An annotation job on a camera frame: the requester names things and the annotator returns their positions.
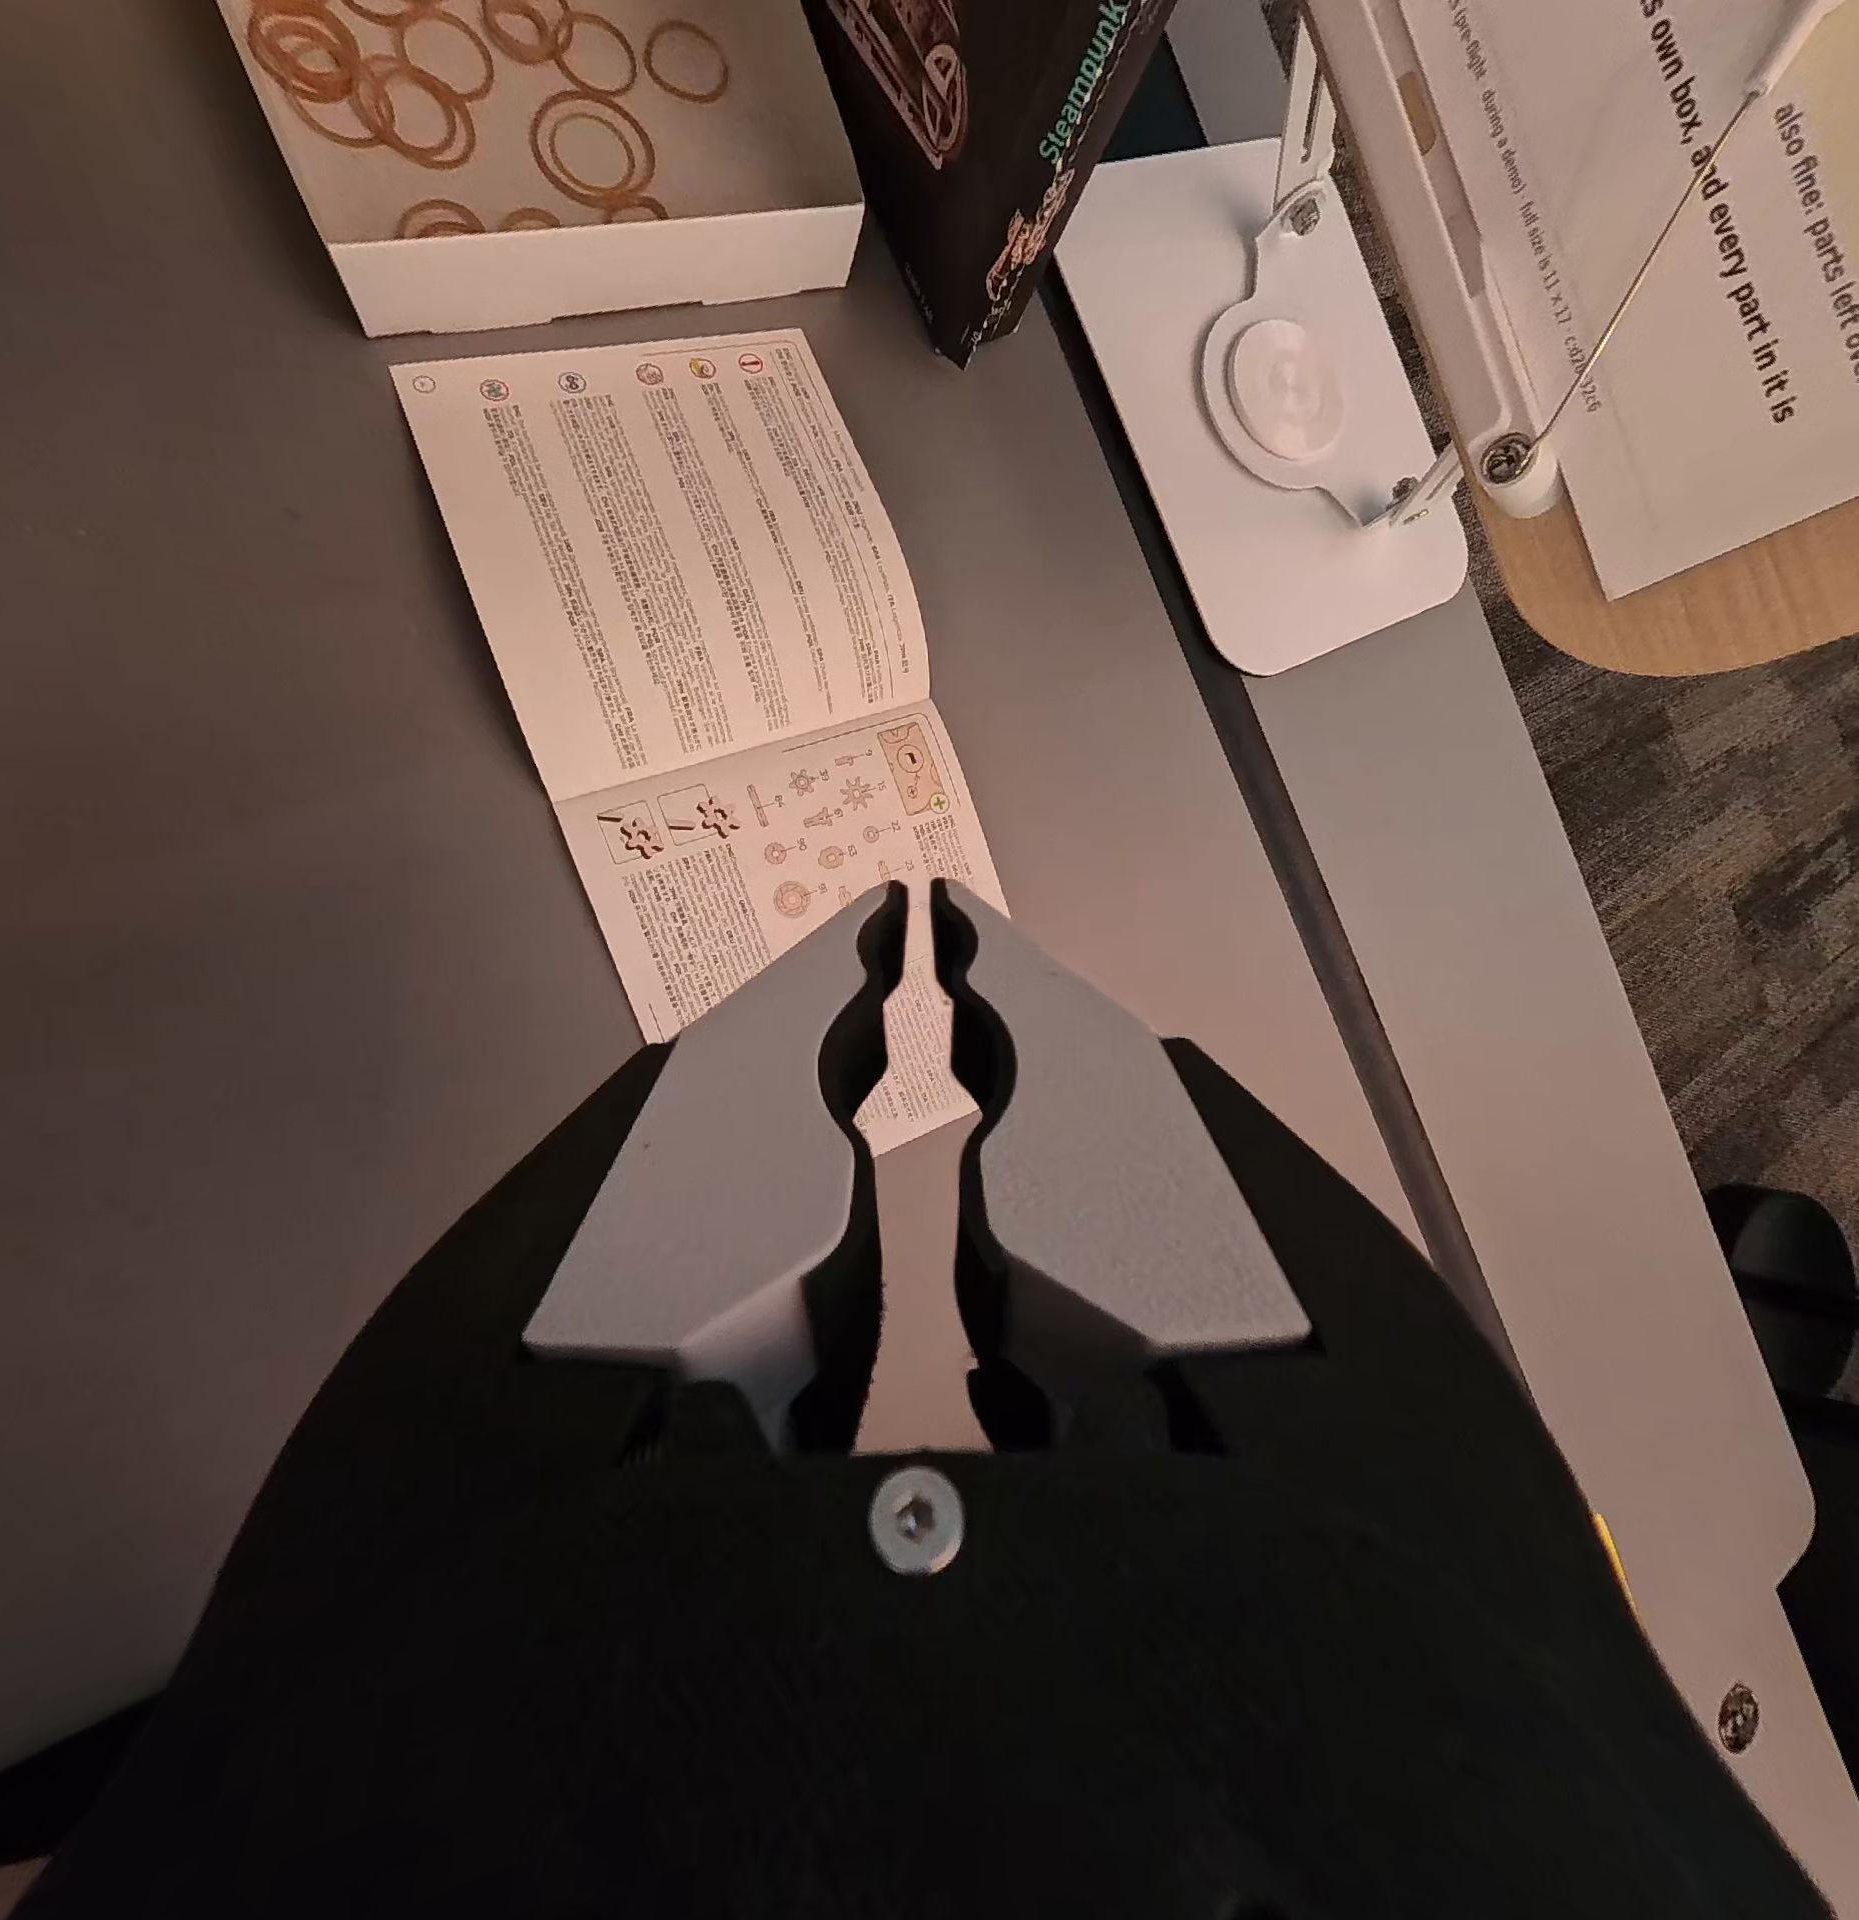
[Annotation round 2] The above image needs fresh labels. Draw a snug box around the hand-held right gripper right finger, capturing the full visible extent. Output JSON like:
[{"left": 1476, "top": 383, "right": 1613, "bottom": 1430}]
[{"left": 929, "top": 878, "right": 1313, "bottom": 1453}]

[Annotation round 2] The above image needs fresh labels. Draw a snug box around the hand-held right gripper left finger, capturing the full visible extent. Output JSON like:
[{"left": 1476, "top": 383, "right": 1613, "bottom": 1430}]
[{"left": 521, "top": 883, "right": 912, "bottom": 1453}]

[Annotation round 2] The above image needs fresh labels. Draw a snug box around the white instruction booklet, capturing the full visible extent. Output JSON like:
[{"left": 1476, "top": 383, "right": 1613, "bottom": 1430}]
[{"left": 389, "top": 328, "right": 1011, "bottom": 1159}]

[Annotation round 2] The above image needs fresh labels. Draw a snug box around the black model kit box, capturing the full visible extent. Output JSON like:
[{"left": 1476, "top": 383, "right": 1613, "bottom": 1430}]
[{"left": 801, "top": 0, "right": 1181, "bottom": 371}]

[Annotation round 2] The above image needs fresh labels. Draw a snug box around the white document stand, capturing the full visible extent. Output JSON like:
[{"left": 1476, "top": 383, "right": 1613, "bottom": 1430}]
[{"left": 1050, "top": 0, "right": 1566, "bottom": 678}]

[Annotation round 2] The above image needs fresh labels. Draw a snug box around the black chair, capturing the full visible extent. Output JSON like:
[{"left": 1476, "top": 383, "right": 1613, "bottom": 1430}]
[{"left": 1706, "top": 1181, "right": 1859, "bottom": 1416}]

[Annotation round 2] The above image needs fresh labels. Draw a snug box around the light wooden rounded board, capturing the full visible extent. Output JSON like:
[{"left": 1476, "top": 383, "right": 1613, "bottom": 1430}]
[{"left": 1466, "top": 449, "right": 1859, "bottom": 678}]

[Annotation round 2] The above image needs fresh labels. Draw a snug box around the white cardboard tray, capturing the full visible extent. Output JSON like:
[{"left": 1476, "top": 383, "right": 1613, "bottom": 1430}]
[{"left": 212, "top": 0, "right": 871, "bottom": 340}]

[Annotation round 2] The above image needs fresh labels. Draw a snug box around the large printed instruction sheet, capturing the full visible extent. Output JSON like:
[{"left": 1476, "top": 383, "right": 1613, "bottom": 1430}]
[{"left": 1392, "top": 0, "right": 1859, "bottom": 606}]

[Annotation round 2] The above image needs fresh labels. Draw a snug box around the group of wooden rings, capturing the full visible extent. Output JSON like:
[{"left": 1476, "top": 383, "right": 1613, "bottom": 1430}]
[{"left": 244, "top": 0, "right": 731, "bottom": 245}]

